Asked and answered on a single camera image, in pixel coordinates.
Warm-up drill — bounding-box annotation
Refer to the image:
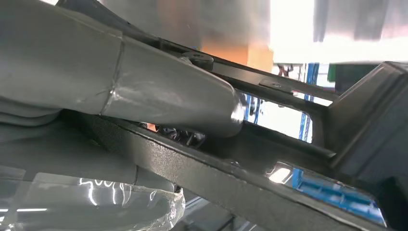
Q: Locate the brown cardboard box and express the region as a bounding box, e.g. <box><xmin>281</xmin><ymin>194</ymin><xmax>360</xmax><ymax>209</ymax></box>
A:
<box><xmin>201</xmin><ymin>35</ymin><xmax>275</xmax><ymax>73</ymax></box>

